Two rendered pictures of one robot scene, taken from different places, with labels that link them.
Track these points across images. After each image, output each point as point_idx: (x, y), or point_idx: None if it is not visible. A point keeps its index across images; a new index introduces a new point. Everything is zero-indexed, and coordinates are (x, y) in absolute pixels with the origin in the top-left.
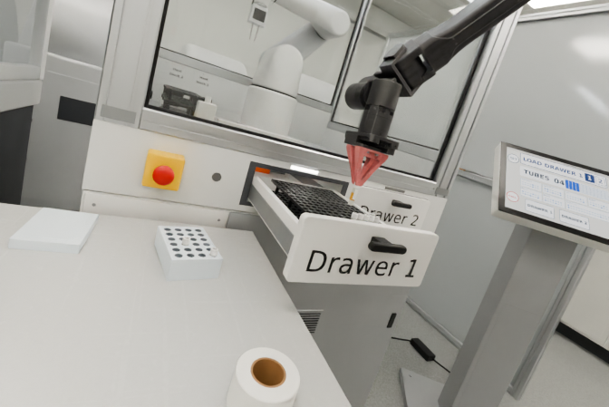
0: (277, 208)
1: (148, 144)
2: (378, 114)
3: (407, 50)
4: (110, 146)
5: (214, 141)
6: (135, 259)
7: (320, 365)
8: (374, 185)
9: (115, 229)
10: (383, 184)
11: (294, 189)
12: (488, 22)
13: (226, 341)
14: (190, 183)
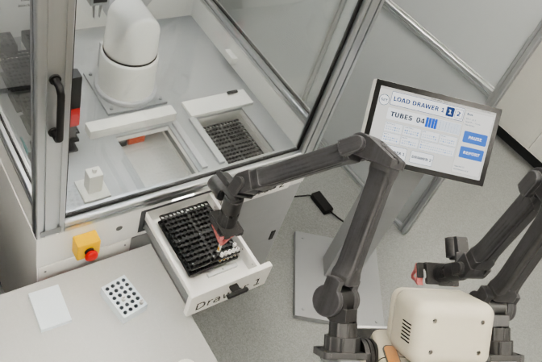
0: (172, 264)
1: (71, 235)
2: (229, 219)
3: (244, 184)
4: (48, 246)
5: (114, 215)
6: (99, 314)
7: (206, 351)
8: None
9: (72, 290)
10: None
11: (178, 226)
12: (291, 181)
13: (164, 352)
14: (102, 238)
